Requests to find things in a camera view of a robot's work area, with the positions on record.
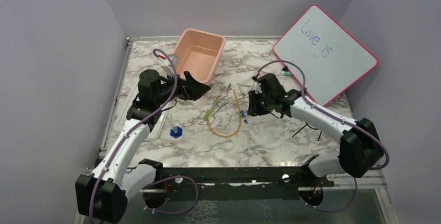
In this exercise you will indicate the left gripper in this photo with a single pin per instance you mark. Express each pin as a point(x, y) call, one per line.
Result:
point(190, 89)

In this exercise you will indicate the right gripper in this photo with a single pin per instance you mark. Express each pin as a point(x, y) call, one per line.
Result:
point(254, 109)

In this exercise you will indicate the blue base measuring cylinder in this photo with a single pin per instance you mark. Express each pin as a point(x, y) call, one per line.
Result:
point(176, 131)

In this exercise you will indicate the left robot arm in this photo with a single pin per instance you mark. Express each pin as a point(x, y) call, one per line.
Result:
point(105, 192)

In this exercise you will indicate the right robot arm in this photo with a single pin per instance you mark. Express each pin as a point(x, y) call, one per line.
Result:
point(360, 148)

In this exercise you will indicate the green red plastic strip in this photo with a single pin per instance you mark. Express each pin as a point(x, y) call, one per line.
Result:
point(212, 108)

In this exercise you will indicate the clay pipe triangle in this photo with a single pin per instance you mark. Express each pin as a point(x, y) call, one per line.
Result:
point(245, 88)

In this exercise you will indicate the pink plastic bin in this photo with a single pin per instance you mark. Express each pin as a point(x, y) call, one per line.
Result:
point(199, 53)

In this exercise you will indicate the pink framed whiteboard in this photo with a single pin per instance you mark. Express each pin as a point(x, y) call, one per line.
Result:
point(330, 59)

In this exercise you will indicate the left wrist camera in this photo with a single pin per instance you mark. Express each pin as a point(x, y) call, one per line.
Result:
point(166, 66)

